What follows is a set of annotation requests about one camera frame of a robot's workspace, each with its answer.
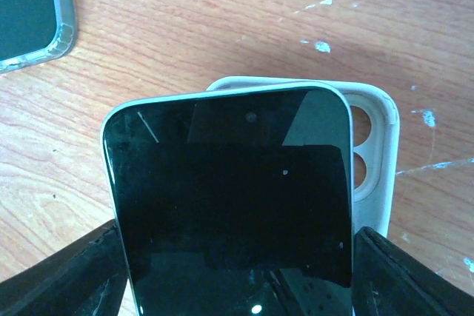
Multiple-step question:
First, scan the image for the white-edged black phone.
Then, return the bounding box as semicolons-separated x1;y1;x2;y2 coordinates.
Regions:
101;82;354;315

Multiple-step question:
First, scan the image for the teal phone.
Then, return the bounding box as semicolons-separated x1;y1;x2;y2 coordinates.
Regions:
1;0;79;73

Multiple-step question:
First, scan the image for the beige phone case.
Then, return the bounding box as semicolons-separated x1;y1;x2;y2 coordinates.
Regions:
198;77;399;251

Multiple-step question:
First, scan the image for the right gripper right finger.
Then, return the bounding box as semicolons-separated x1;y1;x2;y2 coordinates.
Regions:
352;226;473;315

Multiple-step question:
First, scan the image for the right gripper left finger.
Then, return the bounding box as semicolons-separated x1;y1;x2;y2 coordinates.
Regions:
1;220;127;315

